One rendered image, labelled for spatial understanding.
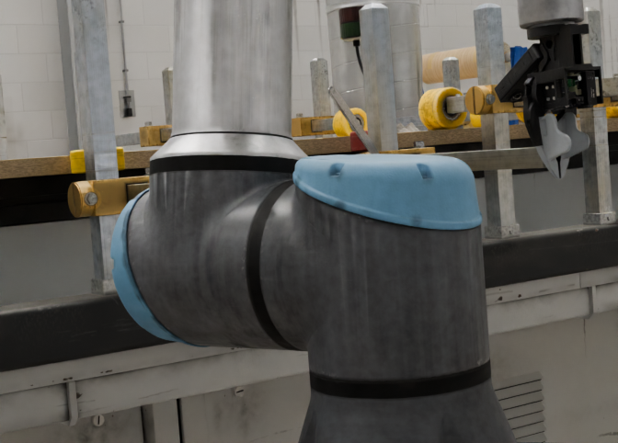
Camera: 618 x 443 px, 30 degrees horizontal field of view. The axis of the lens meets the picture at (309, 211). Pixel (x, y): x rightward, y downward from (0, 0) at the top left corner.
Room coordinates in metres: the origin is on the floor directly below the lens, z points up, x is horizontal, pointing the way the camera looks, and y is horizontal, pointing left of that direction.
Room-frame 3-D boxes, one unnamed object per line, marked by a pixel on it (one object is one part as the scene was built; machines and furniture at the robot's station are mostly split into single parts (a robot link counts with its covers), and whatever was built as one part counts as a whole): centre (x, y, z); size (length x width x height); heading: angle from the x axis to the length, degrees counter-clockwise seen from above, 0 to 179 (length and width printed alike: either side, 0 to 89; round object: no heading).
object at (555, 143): (1.61, -0.35, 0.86); 0.06 x 0.03 x 0.09; 33
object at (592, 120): (2.18, -0.55, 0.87); 0.03 x 0.03 x 0.48; 33
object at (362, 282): (0.96, -0.06, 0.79); 0.17 x 0.15 x 0.18; 53
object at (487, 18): (2.04, -0.34, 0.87); 0.03 x 0.03 x 0.48; 33
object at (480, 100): (2.05, -0.36, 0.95); 0.13 x 0.06 x 0.05; 123
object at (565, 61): (1.62, -0.37, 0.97); 0.09 x 0.08 x 0.12; 33
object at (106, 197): (1.64, 0.27, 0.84); 0.13 x 0.06 x 0.05; 123
